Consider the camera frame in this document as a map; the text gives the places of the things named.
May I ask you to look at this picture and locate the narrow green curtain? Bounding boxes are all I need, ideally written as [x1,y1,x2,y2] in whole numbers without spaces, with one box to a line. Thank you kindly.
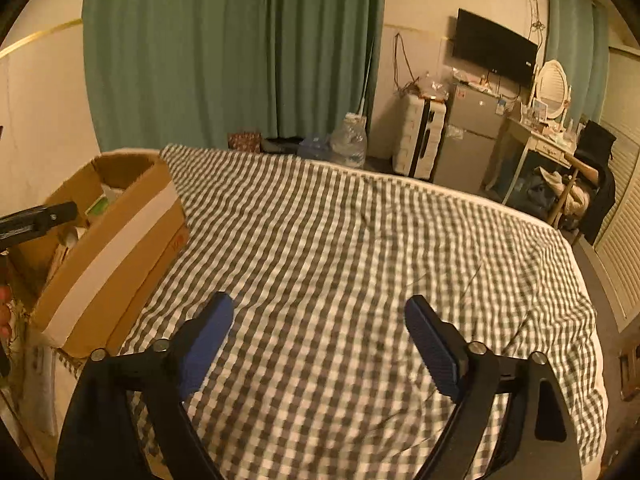
[544,0,612,128]

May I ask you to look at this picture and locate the hanging cable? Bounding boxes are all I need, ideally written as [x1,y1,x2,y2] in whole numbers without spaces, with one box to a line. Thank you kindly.
[392,32,423,96]

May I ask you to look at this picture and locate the white louvred closet doors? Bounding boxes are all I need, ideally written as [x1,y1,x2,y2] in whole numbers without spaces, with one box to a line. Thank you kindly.
[585,45,640,333]

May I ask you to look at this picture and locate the cardboard box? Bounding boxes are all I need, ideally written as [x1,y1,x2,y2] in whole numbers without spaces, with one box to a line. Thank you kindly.
[7,149,188,358]

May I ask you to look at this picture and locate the white suitcase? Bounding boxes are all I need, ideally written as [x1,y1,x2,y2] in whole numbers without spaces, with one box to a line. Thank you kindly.
[392,92,448,181]

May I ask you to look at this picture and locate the person's left hand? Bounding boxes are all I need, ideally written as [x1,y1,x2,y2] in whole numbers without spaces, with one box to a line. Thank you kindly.
[0,285,12,343]

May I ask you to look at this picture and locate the clear plastic bag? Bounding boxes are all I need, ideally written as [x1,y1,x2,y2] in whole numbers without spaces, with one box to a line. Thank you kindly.
[407,70,451,101]

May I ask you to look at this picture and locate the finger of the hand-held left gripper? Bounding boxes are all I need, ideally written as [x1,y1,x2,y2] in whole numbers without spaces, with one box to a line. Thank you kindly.
[0,201,79,251]

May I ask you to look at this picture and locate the group of cosmetic bottles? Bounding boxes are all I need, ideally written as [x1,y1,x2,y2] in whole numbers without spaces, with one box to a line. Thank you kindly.
[520,100,588,143]

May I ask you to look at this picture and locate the dark patterned box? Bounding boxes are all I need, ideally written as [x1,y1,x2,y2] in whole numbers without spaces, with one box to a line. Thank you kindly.
[227,131,263,153]

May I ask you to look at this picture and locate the grey mini fridge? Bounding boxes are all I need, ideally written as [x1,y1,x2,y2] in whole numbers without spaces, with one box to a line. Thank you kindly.
[432,80,516,196]

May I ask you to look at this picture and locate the grey checked blanket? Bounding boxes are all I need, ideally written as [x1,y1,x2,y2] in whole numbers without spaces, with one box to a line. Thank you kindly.
[55,143,608,480]

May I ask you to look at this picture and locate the black bag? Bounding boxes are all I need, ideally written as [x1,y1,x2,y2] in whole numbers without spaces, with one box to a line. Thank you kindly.
[262,136,303,155]

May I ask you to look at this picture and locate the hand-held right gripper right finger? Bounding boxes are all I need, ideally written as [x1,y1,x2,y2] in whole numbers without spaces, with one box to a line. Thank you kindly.
[404,294,583,480]

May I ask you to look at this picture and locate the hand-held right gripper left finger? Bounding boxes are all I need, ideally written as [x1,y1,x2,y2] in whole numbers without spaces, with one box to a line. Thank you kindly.
[54,291,236,480]

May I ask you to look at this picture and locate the white dressing table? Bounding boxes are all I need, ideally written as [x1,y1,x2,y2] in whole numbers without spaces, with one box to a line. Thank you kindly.
[485,115,586,211]

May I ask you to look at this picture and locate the thin white pole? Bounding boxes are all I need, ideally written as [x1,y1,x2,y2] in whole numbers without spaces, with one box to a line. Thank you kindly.
[356,35,377,117]

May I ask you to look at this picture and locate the black flat television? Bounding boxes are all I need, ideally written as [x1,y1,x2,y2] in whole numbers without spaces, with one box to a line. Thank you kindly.
[451,8,540,86]

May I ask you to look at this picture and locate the wide green curtain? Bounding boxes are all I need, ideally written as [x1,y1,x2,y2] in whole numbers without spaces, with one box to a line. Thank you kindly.
[82,0,387,153]

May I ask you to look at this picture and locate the large water jug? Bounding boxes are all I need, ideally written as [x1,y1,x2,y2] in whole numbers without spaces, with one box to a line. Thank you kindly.
[329,114,368,168]

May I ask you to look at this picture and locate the wooden chair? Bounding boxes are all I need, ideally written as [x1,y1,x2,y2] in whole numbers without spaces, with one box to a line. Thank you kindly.
[547,152,608,231]

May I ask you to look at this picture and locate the oval white mirror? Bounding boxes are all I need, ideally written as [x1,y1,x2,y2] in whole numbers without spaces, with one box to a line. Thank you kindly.
[534,59,572,121]

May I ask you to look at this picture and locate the cream clothing pile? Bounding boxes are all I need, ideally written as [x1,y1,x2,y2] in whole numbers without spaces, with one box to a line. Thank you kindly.
[532,167,593,221]

